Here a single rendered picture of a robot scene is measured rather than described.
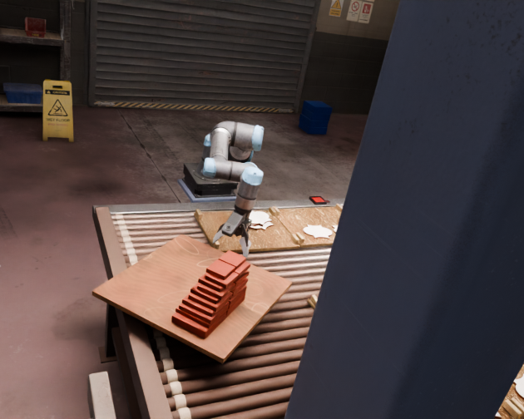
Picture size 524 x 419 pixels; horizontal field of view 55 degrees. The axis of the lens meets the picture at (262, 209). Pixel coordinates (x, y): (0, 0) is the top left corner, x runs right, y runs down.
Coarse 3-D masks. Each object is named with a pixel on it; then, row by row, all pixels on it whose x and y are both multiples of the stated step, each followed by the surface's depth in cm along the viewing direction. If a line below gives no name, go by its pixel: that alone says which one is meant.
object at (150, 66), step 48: (96, 0) 592; (144, 0) 617; (192, 0) 644; (240, 0) 671; (288, 0) 697; (336, 0) 733; (96, 48) 620; (144, 48) 644; (192, 48) 672; (240, 48) 701; (288, 48) 731; (96, 96) 646; (144, 96) 673; (192, 96) 703; (240, 96) 736; (288, 96) 771
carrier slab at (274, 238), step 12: (204, 216) 243; (216, 216) 245; (228, 216) 247; (204, 228) 233; (216, 228) 235; (276, 228) 245; (228, 240) 227; (252, 240) 231; (264, 240) 233; (276, 240) 234; (288, 240) 236; (240, 252) 222
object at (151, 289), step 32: (160, 256) 188; (192, 256) 191; (96, 288) 164; (128, 288) 167; (160, 288) 170; (256, 288) 180; (288, 288) 186; (160, 320) 156; (224, 320) 162; (256, 320) 164; (224, 352) 149
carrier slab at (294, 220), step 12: (276, 216) 257; (288, 216) 259; (300, 216) 261; (312, 216) 264; (324, 216) 266; (336, 216) 269; (288, 228) 247; (300, 228) 250; (312, 240) 240; (324, 240) 243
